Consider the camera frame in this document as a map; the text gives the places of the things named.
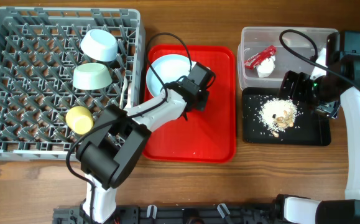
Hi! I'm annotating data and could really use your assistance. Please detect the large light blue plate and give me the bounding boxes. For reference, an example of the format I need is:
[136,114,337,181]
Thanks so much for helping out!
[146,54,190,97]

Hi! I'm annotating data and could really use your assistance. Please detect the rice and peanut shells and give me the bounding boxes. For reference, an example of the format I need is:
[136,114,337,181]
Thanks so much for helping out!
[257,98,300,138]

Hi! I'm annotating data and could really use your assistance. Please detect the white napkin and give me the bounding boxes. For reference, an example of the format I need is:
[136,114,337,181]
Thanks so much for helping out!
[256,55,275,78]

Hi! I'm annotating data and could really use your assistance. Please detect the red sauce packet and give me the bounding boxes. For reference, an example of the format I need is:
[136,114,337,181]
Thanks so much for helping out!
[244,45,277,70]

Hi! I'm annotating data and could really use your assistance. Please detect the white plastic fork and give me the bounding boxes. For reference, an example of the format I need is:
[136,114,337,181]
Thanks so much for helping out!
[125,82,132,108]

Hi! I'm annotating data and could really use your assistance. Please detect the light blue bowl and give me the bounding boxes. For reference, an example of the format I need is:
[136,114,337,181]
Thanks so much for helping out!
[80,29,118,62]

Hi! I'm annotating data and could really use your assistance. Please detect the green bowl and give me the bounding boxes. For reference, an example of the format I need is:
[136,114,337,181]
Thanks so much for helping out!
[73,63,113,90]

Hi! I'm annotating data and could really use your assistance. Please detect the yellow plastic cup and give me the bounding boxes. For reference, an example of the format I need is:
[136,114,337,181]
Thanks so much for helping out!
[65,106,94,135]

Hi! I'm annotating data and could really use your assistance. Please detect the white plastic spoon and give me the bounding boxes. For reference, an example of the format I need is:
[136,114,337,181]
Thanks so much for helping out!
[119,77,128,109]

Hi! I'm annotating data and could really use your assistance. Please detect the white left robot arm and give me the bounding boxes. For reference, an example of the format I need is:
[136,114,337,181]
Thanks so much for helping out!
[76,63,216,223]

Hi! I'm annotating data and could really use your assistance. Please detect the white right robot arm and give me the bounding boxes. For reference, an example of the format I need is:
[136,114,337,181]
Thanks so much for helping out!
[270,30,360,223]

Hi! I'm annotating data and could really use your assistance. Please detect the grey dishwasher rack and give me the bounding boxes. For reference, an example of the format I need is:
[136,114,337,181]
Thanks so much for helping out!
[0,7,145,161]

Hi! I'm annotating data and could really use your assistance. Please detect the red plastic tray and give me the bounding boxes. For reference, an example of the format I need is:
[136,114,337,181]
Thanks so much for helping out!
[143,44,236,163]

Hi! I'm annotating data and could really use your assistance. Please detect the black tray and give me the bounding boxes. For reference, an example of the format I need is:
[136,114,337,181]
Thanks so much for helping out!
[242,87,331,146]

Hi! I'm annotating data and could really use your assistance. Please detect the clear plastic bin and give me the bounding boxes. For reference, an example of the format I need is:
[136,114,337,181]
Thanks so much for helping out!
[238,27,337,90]

